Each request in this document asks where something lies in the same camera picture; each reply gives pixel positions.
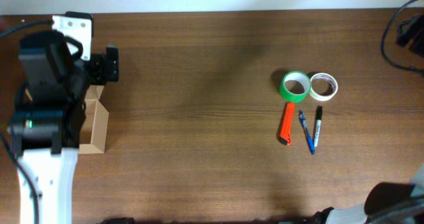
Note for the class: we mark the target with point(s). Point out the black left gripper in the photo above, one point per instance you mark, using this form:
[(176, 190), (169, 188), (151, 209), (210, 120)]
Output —
[(103, 71)]

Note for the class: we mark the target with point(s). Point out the green tape roll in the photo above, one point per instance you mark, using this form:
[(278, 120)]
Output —
[(295, 86)]

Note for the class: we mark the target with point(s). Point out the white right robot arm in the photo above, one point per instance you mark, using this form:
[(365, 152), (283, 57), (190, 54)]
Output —
[(388, 202)]

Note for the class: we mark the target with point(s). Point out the white masking tape roll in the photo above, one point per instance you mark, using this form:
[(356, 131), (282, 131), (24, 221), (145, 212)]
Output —
[(324, 87)]

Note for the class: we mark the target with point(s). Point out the black silver marker pen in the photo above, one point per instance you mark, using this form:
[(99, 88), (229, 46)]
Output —
[(318, 120)]

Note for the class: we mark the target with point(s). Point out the blue ballpoint pen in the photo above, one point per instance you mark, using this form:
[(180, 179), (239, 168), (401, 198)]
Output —
[(308, 136)]

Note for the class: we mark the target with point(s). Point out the brown cardboard box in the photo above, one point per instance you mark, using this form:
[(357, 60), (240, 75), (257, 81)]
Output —
[(63, 130)]

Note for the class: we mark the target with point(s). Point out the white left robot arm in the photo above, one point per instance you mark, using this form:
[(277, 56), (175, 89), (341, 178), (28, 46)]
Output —
[(52, 74)]

